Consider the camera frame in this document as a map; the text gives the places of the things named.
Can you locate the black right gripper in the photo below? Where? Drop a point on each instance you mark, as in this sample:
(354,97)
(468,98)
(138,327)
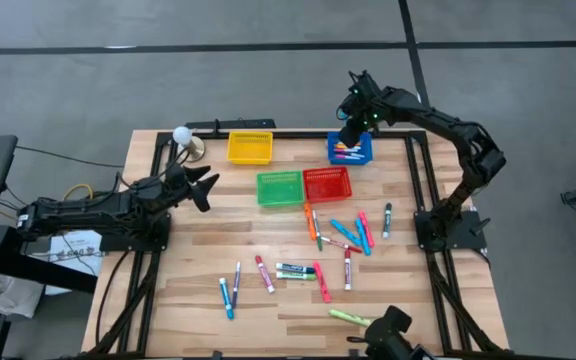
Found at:
(363,102)

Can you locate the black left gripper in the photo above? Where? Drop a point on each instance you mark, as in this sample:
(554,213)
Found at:
(177,186)

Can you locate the orange cap white marker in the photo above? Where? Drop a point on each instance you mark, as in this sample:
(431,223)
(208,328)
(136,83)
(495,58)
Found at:
(344,145)

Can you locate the dark green Expo marker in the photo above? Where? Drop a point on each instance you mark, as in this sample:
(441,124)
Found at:
(387,220)

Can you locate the orange highlighter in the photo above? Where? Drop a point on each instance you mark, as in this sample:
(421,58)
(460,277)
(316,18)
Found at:
(310,222)

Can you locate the thin dark blue marker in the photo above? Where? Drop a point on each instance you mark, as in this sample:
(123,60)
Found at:
(236,285)

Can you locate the thin red whiteboard marker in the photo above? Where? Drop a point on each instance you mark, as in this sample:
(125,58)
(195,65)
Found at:
(340,244)

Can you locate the cyan Expo marker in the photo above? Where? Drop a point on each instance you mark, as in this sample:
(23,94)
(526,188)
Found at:
(226,299)

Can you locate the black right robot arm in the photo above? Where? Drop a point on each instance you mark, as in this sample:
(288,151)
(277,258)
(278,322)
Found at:
(448,122)

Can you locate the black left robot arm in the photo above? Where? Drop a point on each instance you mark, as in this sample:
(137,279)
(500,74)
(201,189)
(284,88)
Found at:
(78,215)

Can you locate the blue plastic basket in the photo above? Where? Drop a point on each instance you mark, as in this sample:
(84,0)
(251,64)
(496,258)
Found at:
(350,162)

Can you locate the white bulb table lamp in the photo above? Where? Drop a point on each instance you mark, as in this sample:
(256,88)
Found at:
(183,135)

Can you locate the red plastic basket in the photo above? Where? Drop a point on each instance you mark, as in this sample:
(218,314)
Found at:
(327,185)

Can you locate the yellow plastic basket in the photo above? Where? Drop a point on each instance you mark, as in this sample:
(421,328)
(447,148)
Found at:
(249,148)

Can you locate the black power strip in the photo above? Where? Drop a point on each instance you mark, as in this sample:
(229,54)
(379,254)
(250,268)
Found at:
(248,123)

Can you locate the green plastic basket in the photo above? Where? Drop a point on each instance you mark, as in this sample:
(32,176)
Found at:
(280,189)

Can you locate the pink highlighter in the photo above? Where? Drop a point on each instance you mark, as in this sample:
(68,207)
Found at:
(322,282)
(366,230)

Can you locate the cyan highlighter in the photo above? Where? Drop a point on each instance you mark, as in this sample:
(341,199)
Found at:
(363,239)
(344,231)

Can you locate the magenta Expo marker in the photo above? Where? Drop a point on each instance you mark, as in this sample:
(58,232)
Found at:
(264,274)

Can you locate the blue Expo marker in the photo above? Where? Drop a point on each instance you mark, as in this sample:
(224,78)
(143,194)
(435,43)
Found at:
(295,268)

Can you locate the light green Expo marker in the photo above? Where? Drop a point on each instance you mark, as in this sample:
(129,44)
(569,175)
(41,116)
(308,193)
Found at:
(295,275)

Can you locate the white printed paper sheet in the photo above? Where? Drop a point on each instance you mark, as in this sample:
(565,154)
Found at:
(75,255)

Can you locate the lime green highlighter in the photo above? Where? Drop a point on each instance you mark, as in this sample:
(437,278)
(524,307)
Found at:
(345,317)

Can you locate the person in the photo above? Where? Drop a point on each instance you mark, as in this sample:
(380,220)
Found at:
(388,340)

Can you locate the grey plastic bag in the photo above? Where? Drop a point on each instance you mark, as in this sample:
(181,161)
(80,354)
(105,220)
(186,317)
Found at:
(13,297)

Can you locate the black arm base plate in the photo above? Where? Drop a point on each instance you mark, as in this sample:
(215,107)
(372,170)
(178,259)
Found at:
(118,244)
(468,235)

